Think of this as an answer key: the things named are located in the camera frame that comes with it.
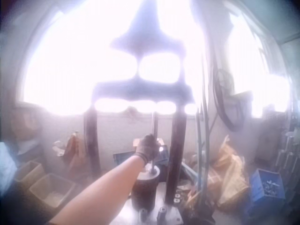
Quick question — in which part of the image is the person's left hand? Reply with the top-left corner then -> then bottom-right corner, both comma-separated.
135,133 -> 161,165

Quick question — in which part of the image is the thin metal rod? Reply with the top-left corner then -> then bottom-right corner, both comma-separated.
150,112 -> 159,175

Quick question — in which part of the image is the dark blue plastic crate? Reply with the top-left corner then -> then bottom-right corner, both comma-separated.
113,144 -> 170,167

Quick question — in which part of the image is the dark metal cylinder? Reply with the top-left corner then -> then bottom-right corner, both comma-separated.
131,165 -> 161,211

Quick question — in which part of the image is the orange plastic bag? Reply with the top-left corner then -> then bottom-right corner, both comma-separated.
63,132 -> 83,170

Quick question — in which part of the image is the yellow woven sack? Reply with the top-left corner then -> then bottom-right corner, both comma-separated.
210,134 -> 250,208

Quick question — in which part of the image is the large yellow plastic bin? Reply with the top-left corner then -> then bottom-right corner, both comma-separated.
29,173 -> 76,209

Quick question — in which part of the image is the blue crate of metal parts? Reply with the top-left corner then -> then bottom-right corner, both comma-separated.
248,168 -> 287,210

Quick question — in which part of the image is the small yellow plastic bin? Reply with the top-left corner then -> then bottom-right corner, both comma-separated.
13,160 -> 45,188

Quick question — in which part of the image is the rack of metal bars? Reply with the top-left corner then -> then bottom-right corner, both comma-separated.
278,112 -> 300,180

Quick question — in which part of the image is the metal press base plate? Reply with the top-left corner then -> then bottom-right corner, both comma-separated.
118,181 -> 184,225

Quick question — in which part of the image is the dark press machine frame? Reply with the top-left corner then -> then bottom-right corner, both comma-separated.
83,0 -> 198,205

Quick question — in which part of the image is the bundle of hanging hoses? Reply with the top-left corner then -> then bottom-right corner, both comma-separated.
195,0 -> 220,192

